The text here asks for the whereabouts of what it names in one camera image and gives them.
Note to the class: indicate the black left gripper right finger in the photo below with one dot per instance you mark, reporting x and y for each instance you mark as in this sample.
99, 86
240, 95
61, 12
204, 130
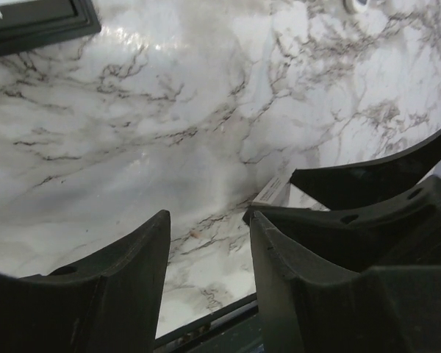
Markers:
308, 304

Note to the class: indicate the white staple box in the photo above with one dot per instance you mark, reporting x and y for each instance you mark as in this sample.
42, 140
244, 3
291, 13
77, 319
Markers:
279, 192

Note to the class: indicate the light blue stapler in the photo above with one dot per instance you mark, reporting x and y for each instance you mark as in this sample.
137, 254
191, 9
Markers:
356, 6

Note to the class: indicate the black white chessboard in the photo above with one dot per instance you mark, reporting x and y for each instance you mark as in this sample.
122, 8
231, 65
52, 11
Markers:
27, 25

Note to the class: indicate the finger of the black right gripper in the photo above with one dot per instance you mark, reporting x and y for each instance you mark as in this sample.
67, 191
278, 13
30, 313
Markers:
356, 185
403, 230

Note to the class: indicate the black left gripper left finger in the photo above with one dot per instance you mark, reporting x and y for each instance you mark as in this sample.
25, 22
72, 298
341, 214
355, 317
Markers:
108, 301

